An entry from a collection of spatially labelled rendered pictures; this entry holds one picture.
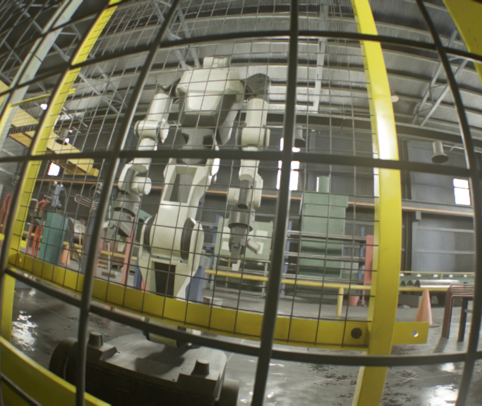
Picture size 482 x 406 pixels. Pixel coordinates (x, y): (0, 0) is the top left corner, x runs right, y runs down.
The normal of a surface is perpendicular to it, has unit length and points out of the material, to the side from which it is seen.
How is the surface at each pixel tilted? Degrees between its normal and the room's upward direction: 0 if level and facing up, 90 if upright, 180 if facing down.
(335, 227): 90
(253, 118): 90
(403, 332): 90
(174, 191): 80
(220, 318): 90
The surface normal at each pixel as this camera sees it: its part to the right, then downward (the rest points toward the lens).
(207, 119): -0.12, 0.49
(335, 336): -0.21, -0.28
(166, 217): 0.01, -0.63
